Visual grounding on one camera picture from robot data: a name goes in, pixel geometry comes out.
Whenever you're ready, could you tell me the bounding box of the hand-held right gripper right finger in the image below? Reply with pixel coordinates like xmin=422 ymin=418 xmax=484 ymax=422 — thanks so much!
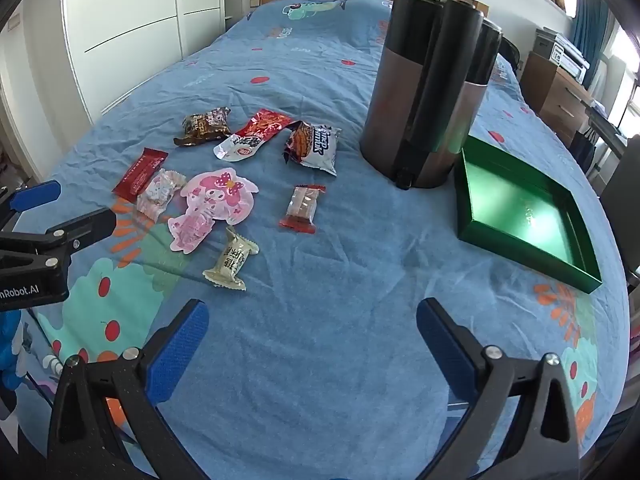
xmin=416 ymin=298 xmax=582 ymax=480

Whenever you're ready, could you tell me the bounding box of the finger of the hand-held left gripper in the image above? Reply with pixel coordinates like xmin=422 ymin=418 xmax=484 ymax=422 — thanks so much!
xmin=0 ymin=180 xmax=62 ymax=228
xmin=0 ymin=208 xmax=117 ymax=271

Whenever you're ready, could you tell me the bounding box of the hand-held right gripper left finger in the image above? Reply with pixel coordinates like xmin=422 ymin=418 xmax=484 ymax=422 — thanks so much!
xmin=47 ymin=299 xmax=210 ymax=480

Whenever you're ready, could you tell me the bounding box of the dark red packet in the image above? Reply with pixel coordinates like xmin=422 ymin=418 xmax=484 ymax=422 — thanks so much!
xmin=112 ymin=147 xmax=170 ymax=199

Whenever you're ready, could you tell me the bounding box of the pink and white candy packet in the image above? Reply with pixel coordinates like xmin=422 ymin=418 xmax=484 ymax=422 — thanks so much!
xmin=136 ymin=169 xmax=188 ymax=222

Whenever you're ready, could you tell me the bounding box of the cream twisted candy packet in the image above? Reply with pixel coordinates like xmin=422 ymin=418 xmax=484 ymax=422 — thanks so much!
xmin=202 ymin=226 xmax=260 ymax=292

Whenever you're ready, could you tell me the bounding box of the pink cartoon-shaped packet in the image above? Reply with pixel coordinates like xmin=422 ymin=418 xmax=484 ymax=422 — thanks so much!
xmin=167 ymin=167 xmax=260 ymax=255

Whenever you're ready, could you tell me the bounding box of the green box tray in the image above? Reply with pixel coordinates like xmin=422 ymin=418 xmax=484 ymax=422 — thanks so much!
xmin=454 ymin=135 xmax=603 ymax=294

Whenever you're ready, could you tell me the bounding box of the brown snack packet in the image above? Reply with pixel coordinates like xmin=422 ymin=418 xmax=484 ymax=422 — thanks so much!
xmin=173 ymin=106 xmax=232 ymax=148

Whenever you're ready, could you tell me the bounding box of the clear red-ended snack bar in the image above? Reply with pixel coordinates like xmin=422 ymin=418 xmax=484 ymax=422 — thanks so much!
xmin=278 ymin=184 xmax=327 ymax=235

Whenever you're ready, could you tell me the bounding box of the red and white snack packet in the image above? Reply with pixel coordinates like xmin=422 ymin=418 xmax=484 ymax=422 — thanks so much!
xmin=213 ymin=109 xmax=292 ymax=162

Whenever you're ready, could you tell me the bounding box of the dark orange and white packet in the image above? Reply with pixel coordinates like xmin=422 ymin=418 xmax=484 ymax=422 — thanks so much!
xmin=283 ymin=121 xmax=342 ymax=177

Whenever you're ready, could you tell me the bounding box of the person's left forearm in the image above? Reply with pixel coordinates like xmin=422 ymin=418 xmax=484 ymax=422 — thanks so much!
xmin=0 ymin=307 xmax=23 ymax=411

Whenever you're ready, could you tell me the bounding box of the blue printed bed sheet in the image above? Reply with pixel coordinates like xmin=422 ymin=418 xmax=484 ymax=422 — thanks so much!
xmin=15 ymin=0 xmax=632 ymax=480

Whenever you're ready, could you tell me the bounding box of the white wardrobe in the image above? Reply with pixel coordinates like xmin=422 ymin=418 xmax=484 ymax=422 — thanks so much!
xmin=60 ymin=0 xmax=227 ymax=126

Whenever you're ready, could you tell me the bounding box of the black chair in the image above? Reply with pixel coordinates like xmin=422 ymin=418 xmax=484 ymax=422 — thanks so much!
xmin=599 ymin=134 xmax=640 ymax=276

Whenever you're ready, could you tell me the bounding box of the dark shopping bag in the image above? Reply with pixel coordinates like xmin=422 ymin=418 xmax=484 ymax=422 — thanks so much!
xmin=569 ymin=130 xmax=599 ymax=172

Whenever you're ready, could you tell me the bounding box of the black and bronze electric kettle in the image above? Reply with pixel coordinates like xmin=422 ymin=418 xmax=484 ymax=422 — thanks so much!
xmin=359 ymin=0 xmax=503 ymax=190

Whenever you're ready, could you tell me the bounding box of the wooden drawer cabinet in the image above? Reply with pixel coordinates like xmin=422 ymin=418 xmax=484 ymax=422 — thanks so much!
xmin=520 ymin=52 xmax=593 ymax=147

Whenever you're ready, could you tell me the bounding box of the desk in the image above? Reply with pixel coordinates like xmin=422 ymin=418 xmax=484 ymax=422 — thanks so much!
xmin=584 ymin=97 xmax=633 ymax=137

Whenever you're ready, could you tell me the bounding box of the black backpack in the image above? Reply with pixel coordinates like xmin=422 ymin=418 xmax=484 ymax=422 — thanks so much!
xmin=499 ymin=36 xmax=522 ymax=68

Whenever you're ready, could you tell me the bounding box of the white printer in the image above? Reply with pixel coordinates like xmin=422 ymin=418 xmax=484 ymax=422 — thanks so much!
xmin=531 ymin=27 xmax=592 ymax=85

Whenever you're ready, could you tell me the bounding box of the teal curtain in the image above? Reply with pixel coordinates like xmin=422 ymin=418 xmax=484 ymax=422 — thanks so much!
xmin=569 ymin=0 xmax=609 ymax=63

